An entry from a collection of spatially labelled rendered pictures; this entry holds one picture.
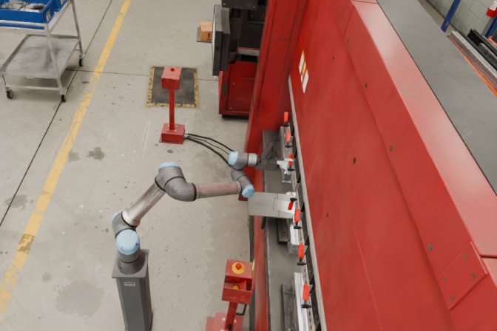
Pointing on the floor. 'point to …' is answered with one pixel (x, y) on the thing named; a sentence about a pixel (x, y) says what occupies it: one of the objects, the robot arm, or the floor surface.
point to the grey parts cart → (41, 52)
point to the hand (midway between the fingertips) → (291, 159)
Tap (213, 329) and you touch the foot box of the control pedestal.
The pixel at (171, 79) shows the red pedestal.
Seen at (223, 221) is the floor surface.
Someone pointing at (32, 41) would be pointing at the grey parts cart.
